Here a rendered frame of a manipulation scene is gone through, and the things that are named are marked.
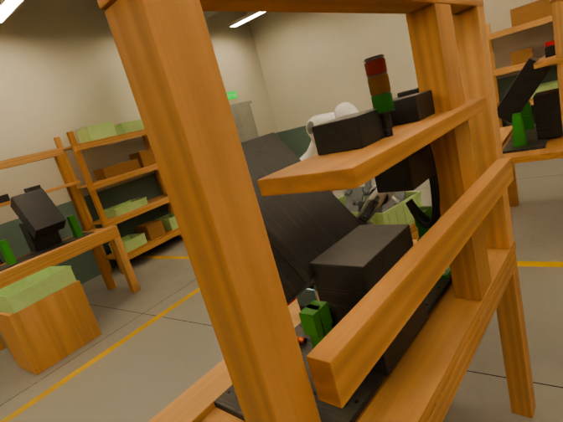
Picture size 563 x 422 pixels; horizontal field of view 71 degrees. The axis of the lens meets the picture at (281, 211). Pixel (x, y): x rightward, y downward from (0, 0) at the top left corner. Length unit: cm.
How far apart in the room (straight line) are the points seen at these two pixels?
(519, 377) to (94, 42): 718
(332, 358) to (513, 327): 151
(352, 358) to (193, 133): 45
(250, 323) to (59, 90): 666
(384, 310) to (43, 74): 666
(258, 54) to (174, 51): 993
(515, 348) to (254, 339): 171
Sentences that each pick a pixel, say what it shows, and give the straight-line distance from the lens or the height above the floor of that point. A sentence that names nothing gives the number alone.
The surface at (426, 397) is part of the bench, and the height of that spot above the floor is 88.
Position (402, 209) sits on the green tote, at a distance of 254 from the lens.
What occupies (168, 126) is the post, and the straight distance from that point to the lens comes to 54.
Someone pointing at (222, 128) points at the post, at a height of 167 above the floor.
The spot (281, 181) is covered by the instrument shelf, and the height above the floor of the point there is 153.
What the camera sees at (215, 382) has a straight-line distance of 141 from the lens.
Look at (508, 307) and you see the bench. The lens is 206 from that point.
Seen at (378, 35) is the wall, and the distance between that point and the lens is 892.
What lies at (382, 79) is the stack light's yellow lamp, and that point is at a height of 168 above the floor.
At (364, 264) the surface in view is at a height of 124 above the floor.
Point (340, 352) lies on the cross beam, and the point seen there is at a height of 127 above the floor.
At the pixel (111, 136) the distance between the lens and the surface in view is 658.
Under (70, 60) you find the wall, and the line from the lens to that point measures 735.
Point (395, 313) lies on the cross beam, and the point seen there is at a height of 123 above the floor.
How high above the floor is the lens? 166
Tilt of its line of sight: 13 degrees down
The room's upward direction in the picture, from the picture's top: 15 degrees counter-clockwise
